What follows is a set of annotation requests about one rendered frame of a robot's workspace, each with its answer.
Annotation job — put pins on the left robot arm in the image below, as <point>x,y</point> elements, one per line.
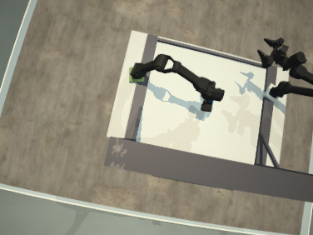
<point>201,84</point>

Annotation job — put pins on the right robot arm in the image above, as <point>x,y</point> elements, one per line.
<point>293,63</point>

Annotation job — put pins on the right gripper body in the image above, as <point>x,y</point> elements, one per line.
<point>278,61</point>

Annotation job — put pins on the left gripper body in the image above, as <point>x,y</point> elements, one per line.
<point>207,107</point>

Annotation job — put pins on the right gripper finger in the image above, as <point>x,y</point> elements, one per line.
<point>263,56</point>
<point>271,43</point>

